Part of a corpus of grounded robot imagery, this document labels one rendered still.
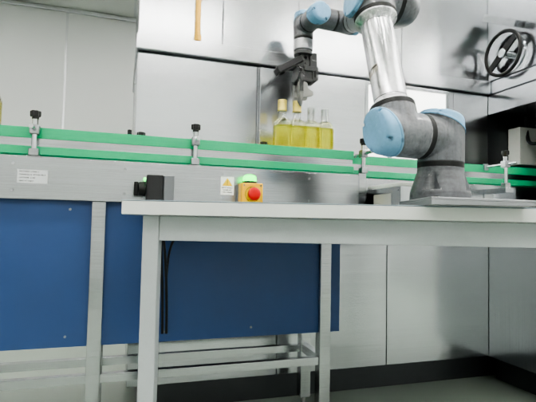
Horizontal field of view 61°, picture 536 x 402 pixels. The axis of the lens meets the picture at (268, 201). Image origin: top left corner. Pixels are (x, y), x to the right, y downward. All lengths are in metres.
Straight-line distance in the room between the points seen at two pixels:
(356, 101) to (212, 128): 0.63
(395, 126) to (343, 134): 0.84
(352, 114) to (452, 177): 0.87
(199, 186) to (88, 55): 3.63
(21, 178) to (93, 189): 0.19
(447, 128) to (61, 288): 1.15
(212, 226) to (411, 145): 0.52
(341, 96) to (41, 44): 3.58
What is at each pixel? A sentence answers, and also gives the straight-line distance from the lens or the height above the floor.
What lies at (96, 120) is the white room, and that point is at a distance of 4.79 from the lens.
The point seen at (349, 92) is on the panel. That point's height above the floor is 1.26.
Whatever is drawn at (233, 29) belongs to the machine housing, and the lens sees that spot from 1.94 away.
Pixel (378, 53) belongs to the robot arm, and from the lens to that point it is 1.27.
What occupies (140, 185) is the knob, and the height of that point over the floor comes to 0.80.
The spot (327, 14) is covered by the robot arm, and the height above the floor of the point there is 1.44.
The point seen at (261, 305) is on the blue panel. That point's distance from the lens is 1.54.
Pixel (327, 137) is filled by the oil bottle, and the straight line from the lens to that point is 1.75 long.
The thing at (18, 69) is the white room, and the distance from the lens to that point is 4.98.
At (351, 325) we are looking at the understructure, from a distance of 2.02.
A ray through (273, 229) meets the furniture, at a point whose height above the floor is 0.69.
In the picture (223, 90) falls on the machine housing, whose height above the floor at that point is 1.22.
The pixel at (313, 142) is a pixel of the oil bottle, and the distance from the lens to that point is 1.72.
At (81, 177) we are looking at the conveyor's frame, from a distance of 1.44.
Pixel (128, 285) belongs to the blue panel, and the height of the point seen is 0.50.
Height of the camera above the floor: 0.70
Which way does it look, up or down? 3 degrees up
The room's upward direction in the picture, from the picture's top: 1 degrees clockwise
